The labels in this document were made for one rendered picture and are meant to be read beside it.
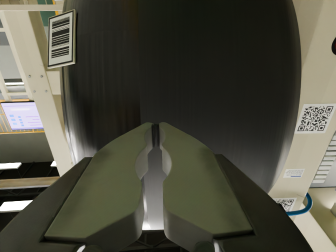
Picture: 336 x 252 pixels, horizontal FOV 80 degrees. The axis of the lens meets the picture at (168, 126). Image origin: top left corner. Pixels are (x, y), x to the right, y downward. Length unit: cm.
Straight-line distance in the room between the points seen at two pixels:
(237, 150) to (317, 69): 31
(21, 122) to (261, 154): 442
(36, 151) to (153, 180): 1292
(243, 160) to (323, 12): 33
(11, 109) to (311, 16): 438
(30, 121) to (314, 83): 431
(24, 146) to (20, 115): 879
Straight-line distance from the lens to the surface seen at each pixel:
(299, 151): 60
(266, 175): 29
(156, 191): 27
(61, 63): 26
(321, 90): 54
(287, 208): 74
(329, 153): 67
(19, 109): 443
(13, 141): 1330
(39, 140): 1263
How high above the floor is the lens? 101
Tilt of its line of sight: 29 degrees up
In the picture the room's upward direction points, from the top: 180 degrees clockwise
